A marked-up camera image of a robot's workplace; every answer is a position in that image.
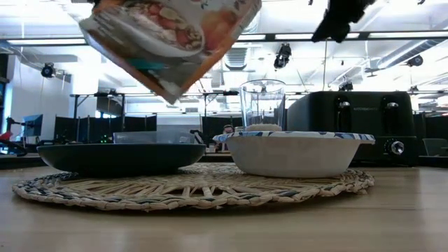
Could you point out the red background robot arm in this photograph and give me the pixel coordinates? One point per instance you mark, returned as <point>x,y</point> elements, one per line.
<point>5,136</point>

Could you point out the black four-slot toaster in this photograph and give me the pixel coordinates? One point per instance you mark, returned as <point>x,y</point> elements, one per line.
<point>364,115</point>

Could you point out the round woven placemat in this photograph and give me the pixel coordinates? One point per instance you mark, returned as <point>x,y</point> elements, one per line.
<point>175,192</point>

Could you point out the blue patterned paper bowl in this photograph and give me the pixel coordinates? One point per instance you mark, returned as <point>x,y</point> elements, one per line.
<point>294,157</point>

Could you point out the overhead light bar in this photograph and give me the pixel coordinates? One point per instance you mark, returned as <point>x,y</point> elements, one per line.
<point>315,36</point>

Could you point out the pumpkin cereal bag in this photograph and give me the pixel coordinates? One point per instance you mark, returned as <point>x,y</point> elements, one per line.
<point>164,38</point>

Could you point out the computer monitor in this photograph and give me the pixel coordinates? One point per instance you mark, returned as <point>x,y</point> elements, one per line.
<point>33,125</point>

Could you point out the grey chair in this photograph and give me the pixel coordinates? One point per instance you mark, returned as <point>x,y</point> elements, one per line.
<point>434,147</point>

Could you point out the clear glass with white filling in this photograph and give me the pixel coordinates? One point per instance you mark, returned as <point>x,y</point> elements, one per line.
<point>262,105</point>

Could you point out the person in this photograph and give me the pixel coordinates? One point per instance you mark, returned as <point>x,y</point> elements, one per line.
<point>228,129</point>

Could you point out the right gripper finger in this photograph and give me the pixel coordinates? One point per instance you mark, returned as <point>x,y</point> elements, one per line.
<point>340,31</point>
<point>322,31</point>

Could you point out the black ceiling spotlight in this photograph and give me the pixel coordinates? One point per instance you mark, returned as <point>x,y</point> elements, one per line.
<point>48,71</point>
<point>415,61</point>
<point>283,55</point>

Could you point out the dark teal plate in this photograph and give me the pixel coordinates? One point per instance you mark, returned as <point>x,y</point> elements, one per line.
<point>122,159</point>

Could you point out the black background table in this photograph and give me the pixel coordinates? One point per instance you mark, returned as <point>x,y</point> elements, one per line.
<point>74,105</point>

